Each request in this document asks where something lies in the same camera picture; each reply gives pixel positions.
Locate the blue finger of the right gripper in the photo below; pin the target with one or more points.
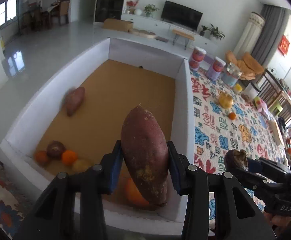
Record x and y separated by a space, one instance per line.
247 179
268 168

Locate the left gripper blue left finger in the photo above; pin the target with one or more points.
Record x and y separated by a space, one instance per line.
116 159

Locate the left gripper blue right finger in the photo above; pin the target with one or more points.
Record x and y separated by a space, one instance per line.
177 169

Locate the short sweet potato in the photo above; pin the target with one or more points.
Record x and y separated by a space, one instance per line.
146 155

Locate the red apple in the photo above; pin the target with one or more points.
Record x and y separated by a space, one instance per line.
133 195

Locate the small orange front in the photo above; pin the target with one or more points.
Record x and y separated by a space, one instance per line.
69 157

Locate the small orange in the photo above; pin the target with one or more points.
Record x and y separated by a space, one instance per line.
232 116
69 157
41 158

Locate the brown wrinkled fruit front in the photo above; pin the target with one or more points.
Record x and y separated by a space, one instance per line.
55 149

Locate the long sweet potato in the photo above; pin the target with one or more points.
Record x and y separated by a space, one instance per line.
74 100

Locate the yellow pear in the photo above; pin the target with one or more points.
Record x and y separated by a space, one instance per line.
225 100

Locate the green-brown round fruit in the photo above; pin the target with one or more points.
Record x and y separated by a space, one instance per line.
80 165

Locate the person right hand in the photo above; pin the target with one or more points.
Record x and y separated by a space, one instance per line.
279 223

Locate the orange book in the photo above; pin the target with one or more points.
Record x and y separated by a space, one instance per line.
276 133

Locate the fruit bowl with oranges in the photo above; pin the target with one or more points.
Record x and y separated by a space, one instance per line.
287 140

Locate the white cardboard box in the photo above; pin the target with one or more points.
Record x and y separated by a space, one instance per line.
117 75

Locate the patterned woven tablecloth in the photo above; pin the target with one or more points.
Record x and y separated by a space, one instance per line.
215 134

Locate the wooden bench chair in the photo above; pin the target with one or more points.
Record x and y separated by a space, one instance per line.
275 96

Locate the clear jar black lid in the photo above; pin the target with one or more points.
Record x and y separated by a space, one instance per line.
251 91

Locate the yellow small cup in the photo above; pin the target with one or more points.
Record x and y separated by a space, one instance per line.
237 88

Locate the purple label can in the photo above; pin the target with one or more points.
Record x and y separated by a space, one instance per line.
215 69

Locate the glass jar blue label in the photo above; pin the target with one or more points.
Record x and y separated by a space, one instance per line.
231 75

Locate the orange lounge chair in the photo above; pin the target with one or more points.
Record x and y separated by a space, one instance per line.
249 67

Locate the red label can left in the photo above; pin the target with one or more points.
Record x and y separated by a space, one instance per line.
196 58

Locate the white tv cabinet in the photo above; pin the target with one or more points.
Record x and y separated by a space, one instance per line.
166 30

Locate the potted plant right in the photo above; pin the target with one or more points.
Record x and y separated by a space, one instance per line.
215 33

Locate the potted plant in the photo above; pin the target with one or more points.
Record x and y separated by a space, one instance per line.
215 33
150 9

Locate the white standing air conditioner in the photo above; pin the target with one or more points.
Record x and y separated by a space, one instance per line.
250 35

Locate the cardboard box on floor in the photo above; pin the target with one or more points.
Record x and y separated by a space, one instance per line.
117 25

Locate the black television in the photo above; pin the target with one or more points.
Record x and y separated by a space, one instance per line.
179 14

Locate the grey curtain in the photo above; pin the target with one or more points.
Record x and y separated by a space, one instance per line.
276 19

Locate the potted plant left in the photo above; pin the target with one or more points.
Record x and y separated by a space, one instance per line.
150 9

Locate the red flower vase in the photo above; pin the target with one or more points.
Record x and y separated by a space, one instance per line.
131 6

